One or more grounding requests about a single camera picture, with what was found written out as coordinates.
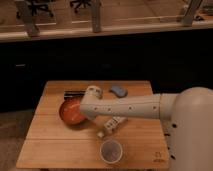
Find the black office chair left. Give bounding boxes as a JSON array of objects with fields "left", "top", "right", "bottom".
[{"left": 15, "top": 0, "right": 53, "bottom": 19}]

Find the black office chair right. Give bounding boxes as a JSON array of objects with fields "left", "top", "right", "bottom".
[{"left": 69, "top": 0, "right": 91, "bottom": 13}]

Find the black office chair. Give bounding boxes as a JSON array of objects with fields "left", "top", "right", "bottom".
[
  {"left": 69, "top": 0, "right": 91, "bottom": 13},
  {"left": 15, "top": 0, "right": 53, "bottom": 19}
]

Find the black rectangular bar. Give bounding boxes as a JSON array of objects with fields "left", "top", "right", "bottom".
[{"left": 64, "top": 90, "right": 85, "bottom": 100}]

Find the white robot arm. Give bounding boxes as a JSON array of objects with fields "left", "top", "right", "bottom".
[{"left": 80, "top": 86, "right": 213, "bottom": 171}]

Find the orange ceramic bowl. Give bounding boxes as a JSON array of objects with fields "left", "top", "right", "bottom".
[{"left": 59, "top": 96, "right": 86, "bottom": 125}]

